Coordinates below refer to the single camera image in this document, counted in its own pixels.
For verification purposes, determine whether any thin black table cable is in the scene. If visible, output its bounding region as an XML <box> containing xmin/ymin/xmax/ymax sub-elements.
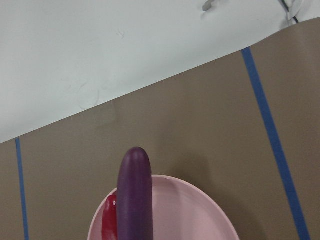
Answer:
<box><xmin>278</xmin><ymin>0</ymin><xmax>301</xmax><ymax>24</ymax></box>

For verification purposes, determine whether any purple eggplant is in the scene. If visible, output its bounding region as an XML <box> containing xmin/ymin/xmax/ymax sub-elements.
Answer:
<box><xmin>116</xmin><ymin>147</ymin><xmax>154</xmax><ymax>240</ymax></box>

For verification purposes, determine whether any grey metal tool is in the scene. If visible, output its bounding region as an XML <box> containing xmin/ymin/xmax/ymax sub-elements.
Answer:
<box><xmin>201</xmin><ymin>0</ymin><xmax>306</xmax><ymax>28</ymax></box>

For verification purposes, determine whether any pink plate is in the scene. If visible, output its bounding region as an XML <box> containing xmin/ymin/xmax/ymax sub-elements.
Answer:
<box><xmin>87</xmin><ymin>174</ymin><xmax>241</xmax><ymax>240</ymax></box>

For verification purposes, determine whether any red chili pepper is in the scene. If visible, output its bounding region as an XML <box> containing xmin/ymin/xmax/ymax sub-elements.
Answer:
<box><xmin>101</xmin><ymin>194</ymin><xmax>118</xmax><ymax>240</ymax></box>

